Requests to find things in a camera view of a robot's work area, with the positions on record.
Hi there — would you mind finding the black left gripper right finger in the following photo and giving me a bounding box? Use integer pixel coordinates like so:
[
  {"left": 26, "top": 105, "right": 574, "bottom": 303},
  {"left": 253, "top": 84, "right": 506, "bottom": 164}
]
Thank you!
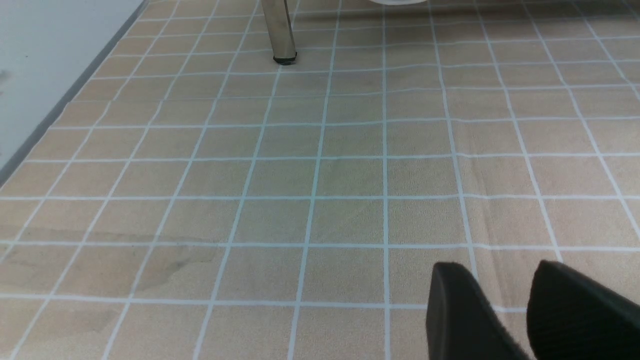
[{"left": 526, "top": 260, "right": 640, "bottom": 360}]

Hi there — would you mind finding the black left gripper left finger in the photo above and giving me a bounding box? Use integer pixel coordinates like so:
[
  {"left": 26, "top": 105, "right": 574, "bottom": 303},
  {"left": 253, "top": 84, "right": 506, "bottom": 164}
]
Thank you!
[{"left": 426, "top": 262, "right": 530, "bottom": 360}]

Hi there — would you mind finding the metal shoe rack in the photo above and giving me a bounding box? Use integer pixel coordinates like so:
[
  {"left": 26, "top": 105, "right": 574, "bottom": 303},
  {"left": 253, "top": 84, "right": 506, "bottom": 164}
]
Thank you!
[{"left": 260, "top": 0, "right": 298, "bottom": 66}]

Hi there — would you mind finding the left black canvas sneaker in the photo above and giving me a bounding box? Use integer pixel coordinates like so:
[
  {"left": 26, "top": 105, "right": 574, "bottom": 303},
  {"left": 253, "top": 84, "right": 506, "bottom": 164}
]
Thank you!
[{"left": 370, "top": 0, "right": 429, "bottom": 6}]

